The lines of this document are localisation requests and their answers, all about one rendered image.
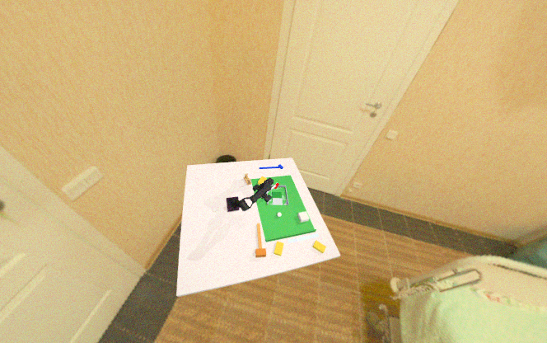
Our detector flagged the green flat mat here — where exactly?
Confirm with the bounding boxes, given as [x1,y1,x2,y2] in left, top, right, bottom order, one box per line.
[256,175,314,240]

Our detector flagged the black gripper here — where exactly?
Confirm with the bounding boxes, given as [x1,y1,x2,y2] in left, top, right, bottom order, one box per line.
[252,185,272,202]

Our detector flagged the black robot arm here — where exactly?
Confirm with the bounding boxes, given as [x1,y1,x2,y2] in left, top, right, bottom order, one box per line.
[227,178,274,212]

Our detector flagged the white cube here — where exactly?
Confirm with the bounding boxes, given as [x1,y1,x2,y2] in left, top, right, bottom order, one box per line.
[298,212,310,222]

